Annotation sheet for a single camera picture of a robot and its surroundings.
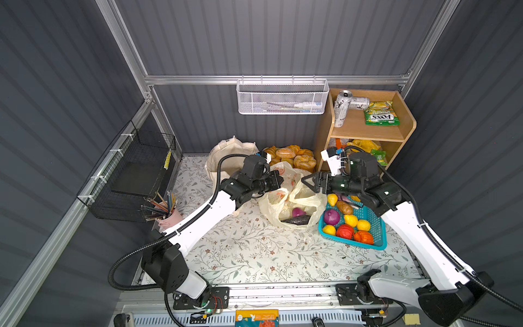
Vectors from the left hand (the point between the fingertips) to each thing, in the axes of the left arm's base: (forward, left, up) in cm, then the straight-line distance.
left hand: (286, 178), depth 76 cm
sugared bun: (+33, -6, -19) cm, 38 cm away
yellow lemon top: (-8, -30, -22) cm, 38 cm away
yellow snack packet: (+24, -42, -6) cm, 49 cm away
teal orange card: (-40, +13, -26) cm, 50 cm away
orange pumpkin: (-16, -32, -20) cm, 41 cm away
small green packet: (+16, -47, -7) cm, 50 cm away
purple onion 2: (-6, -21, -21) cm, 31 cm away
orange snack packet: (+25, -30, -6) cm, 40 cm away
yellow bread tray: (+40, +1, -22) cm, 46 cm away
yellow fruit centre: (-11, -34, -21) cm, 41 cm away
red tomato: (-14, -24, -19) cm, 34 cm away
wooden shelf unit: (+14, -45, +6) cm, 47 cm away
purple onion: (-3, -6, -20) cm, 21 cm away
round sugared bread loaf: (+24, -14, -17) cm, 33 cm away
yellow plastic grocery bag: (+2, -6, -23) cm, 24 cm away
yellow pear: (+4, -25, -22) cm, 33 cm away
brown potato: (-3, -29, -20) cm, 35 cm away
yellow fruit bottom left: (-12, -19, -21) cm, 31 cm away
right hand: (-6, -7, +6) cm, 11 cm away
